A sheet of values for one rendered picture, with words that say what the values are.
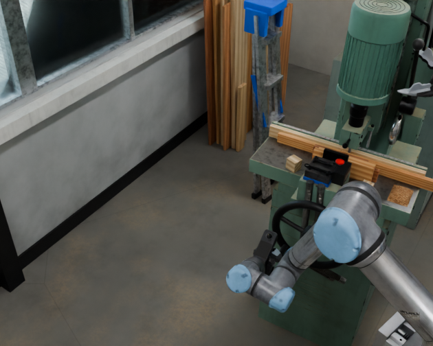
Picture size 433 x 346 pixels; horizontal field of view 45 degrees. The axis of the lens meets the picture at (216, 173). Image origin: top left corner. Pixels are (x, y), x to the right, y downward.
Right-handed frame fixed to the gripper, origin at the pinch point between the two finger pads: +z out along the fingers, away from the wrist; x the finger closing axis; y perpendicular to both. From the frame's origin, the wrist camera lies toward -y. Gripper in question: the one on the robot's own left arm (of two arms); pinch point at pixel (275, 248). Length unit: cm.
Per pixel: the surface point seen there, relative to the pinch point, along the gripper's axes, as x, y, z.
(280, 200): -8.6, -12.5, 20.1
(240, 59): -87, -62, 132
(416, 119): 28, -55, 32
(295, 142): -10.9, -34.9, 25.1
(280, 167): -10.5, -25.7, 14.0
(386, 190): 27.1, -29.1, 19.7
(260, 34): -56, -75, 76
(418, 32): 20, -83, 19
